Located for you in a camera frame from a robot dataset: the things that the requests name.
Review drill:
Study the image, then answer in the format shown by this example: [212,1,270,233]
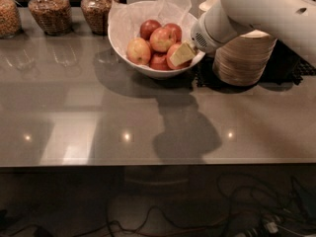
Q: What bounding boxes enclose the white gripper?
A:
[169,1,252,67]

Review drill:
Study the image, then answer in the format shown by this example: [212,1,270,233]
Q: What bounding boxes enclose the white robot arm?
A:
[170,0,316,66]

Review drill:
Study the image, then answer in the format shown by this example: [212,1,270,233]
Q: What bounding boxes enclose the red apple front right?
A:
[167,42,192,70]

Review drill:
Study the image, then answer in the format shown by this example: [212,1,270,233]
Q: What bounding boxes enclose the red apple back right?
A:
[165,23,182,42]

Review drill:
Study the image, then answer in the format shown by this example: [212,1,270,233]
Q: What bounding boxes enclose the red-yellow apple top centre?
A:
[149,27,177,52]

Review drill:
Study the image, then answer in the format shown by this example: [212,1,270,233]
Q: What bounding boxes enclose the red apple bottom centre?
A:
[149,52,169,71]

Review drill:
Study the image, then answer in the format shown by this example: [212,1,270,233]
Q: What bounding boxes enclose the dark red apple back left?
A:
[139,20,161,40]

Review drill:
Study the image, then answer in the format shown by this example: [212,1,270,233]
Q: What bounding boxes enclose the yellow-red apple front left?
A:
[126,38,151,65]

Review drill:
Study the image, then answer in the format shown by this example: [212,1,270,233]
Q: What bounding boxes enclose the white ceramic bowl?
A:
[107,0,206,80]

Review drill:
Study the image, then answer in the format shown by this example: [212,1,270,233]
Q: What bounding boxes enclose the front stack of paper bowls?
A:
[212,31,277,87]

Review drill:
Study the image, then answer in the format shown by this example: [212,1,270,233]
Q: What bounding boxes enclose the white tissue paper liner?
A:
[108,0,197,61]

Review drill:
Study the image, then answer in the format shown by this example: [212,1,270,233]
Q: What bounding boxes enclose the right glass cereal jar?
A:
[81,0,119,36]

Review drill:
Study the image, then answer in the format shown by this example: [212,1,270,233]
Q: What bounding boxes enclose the glass cereal jar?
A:
[81,0,119,36]
[28,0,72,36]
[0,0,22,39]

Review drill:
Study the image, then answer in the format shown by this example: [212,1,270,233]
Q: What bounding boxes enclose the black rubber mat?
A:
[194,40,316,88]

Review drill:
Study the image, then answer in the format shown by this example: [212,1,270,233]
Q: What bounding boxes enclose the middle glass cereal jar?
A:
[28,0,72,36]

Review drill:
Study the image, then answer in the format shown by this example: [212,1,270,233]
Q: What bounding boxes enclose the left glass cereal jar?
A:
[0,0,22,39]

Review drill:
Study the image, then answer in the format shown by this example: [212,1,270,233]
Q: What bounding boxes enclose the white power plug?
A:
[265,222,278,234]

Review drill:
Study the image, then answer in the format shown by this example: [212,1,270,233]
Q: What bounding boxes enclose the black cables on floor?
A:
[0,171,316,237]

